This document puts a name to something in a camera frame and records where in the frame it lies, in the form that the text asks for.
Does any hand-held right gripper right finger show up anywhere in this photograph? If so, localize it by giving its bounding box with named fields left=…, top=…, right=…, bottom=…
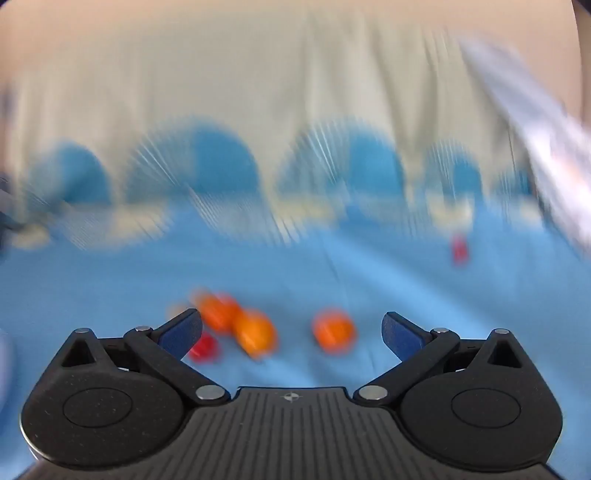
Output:
left=353, top=311, right=532, bottom=407

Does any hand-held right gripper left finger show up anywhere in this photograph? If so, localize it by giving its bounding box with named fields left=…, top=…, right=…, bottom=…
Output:
left=59, top=308, right=232, bottom=407

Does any orange tomato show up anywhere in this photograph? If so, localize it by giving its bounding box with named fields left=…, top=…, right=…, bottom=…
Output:
left=312, top=308, right=357, bottom=354
left=196, top=293, right=243, bottom=333
left=232, top=310, right=278, bottom=356

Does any blue fan-print bedsheet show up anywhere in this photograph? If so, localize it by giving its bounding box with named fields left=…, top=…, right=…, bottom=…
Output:
left=0, top=0, right=591, bottom=480

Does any white patterned cloth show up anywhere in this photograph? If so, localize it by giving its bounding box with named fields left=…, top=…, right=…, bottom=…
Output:
left=457, top=37, right=591, bottom=259

